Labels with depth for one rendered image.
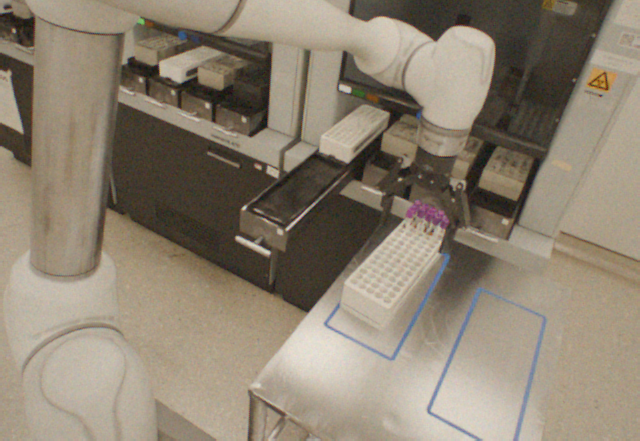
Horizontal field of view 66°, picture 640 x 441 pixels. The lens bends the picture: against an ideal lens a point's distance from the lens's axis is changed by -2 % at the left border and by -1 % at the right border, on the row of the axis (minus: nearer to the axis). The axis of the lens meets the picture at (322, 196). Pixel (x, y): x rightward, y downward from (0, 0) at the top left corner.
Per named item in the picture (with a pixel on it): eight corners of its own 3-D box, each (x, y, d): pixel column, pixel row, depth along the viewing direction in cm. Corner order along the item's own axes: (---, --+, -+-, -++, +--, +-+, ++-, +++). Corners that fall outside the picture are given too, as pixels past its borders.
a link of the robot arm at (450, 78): (489, 125, 87) (435, 95, 95) (519, 39, 78) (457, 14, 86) (448, 137, 82) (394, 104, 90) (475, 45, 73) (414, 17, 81)
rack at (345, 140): (360, 120, 169) (363, 103, 165) (387, 129, 166) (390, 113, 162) (317, 155, 147) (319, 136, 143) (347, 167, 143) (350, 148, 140)
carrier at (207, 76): (227, 90, 172) (227, 74, 168) (224, 92, 170) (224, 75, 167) (201, 80, 176) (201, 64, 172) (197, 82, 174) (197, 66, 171)
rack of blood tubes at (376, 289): (405, 233, 119) (410, 213, 115) (443, 252, 115) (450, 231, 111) (338, 305, 98) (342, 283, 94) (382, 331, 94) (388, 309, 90)
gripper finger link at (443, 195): (435, 172, 96) (441, 170, 95) (458, 222, 98) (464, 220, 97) (426, 180, 93) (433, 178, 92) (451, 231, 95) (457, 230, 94)
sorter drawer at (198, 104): (286, 60, 225) (287, 41, 219) (312, 69, 220) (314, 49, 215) (172, 114, 171) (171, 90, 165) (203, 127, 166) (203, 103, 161)
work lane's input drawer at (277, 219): (356, 132, 176) (360, 109, 171) (392, 145, 172) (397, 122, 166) (228, 240, 122) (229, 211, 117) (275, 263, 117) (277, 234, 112)
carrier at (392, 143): (417, 160, 148) (421, 142, 145) (414, 163, 146) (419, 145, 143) (381, 147, 152) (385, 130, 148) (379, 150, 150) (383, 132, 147)
